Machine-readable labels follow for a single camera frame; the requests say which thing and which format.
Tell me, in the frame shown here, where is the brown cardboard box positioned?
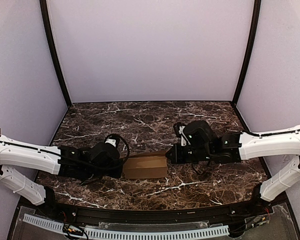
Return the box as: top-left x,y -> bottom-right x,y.
122,150 -> 168,180

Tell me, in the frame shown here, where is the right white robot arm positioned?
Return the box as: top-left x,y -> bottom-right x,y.
165,120 -> 300,202

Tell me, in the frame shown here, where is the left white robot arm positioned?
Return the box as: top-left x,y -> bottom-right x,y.
0,129 -> 130,206

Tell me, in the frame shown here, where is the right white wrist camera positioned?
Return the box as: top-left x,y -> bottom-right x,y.
173,122 -> 190,147

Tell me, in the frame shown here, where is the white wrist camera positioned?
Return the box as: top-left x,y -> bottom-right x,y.
173,122 -> 190,147
104,138 -> 119,148

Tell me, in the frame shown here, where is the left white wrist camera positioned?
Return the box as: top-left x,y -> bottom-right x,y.
104,138 -> 119,148

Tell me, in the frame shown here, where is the black front table rail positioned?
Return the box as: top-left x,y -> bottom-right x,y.
40,202 -> 253,225

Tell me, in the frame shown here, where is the white slotted cable duct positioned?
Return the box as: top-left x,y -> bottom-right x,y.
22,213 -> 230,240

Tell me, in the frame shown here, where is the right black frame post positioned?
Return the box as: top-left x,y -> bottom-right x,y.
231,0 -> 262,106

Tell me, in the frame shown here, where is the black frame post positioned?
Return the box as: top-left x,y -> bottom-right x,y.
231,0 -> 262,106
39,0 -> 72,108

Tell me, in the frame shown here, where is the left black frame post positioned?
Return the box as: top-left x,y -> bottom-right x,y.
39,0 -> 72,108

